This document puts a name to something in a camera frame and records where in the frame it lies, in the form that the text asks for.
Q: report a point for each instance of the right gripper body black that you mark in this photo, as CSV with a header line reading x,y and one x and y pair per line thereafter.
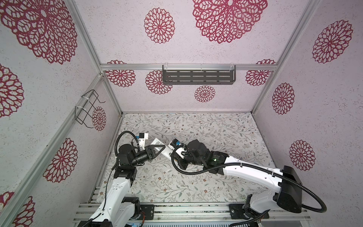
x,y
184,157

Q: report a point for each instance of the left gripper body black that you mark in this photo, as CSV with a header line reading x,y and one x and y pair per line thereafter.
x,y
149,154

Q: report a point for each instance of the white remote control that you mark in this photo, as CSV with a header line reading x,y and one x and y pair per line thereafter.
x,y
167,151

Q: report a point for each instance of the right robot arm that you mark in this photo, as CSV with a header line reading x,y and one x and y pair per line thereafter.
x,y
280,193

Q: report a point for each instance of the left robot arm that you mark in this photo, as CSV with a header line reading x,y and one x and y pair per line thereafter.
x,y
117,209

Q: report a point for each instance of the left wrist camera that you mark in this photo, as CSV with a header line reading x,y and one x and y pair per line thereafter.
x,y
142,138

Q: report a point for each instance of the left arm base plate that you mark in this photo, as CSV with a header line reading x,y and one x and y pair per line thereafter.
x,y
144,212

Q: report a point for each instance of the black wire wall rack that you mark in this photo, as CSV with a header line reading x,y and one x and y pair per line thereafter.
x,y
91,114

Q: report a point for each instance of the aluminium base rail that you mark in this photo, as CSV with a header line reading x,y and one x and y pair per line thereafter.
x,y
213,214

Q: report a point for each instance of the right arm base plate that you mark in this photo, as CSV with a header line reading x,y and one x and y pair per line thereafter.
x,y
238,211

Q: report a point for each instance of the dark grey wall shelf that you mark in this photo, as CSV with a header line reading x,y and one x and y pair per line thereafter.
x,y
198,77

